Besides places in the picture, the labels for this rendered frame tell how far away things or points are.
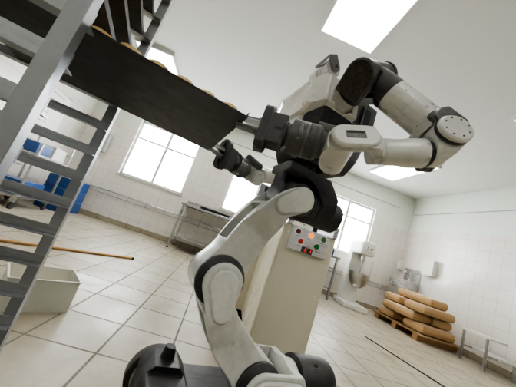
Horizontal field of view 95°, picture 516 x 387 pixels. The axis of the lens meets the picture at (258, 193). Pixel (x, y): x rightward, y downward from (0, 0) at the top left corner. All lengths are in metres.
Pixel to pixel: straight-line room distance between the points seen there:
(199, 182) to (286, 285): 4.31
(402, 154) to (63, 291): 1.63
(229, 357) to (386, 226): 6.26
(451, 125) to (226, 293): 0.68
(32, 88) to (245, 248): 0.56
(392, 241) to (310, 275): 5.52
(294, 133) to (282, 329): 1.21
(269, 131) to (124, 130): 5.67
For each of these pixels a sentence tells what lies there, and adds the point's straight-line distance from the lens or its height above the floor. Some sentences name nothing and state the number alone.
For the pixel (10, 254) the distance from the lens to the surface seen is 1.00.
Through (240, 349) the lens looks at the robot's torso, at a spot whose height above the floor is 0.37.
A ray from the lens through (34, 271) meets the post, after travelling 1.00.
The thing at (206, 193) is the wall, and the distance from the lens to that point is 5.47.
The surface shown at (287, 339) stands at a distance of 1.58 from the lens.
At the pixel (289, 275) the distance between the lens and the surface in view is 1.49.
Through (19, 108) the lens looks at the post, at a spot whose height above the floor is 0.76.
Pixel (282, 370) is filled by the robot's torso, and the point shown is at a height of 0.31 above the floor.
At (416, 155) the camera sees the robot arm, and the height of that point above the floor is 0.99.
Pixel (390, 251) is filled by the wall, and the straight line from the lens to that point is 6.91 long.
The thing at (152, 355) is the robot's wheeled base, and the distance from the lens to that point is 1.04.
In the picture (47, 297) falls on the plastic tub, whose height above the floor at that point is 0.07.
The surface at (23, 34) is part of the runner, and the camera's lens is 0.60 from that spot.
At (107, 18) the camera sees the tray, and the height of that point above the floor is 1.04.
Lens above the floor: 0.69
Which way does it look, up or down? 10 degrees up
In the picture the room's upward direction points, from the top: 19 degrees clockwise
